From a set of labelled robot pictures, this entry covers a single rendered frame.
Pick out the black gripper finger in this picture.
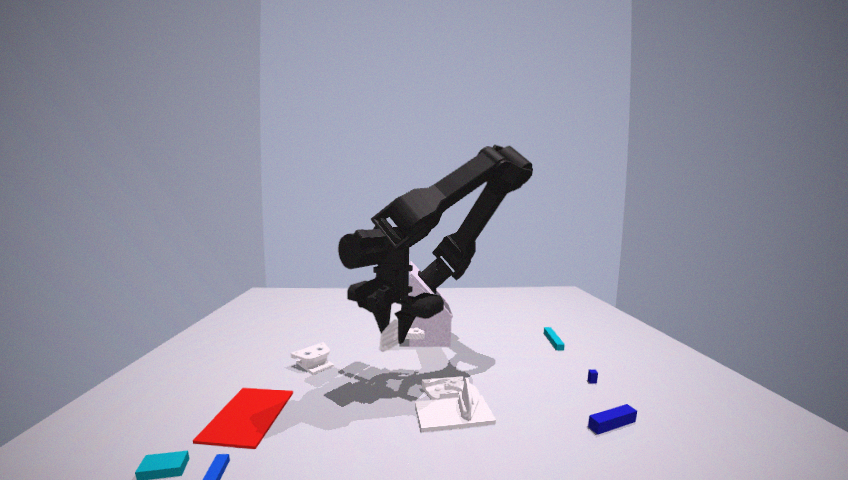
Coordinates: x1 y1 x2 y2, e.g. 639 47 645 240
372 306 391 334
395 311 416 344

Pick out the teal flat block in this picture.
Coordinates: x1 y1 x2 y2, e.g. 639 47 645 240
135 450 190 480

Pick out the red flat plate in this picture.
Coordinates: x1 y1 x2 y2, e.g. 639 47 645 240
193 387 294 449

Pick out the teal rectangular bar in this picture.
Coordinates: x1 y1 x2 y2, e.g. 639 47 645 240
544 327 564 351

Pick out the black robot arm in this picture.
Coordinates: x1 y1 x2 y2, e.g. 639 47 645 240
339 144 533 312

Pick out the blue long bar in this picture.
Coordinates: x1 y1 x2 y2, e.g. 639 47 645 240
203 454 230 480

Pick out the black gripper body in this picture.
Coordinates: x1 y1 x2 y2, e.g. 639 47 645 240
347 261 444 318

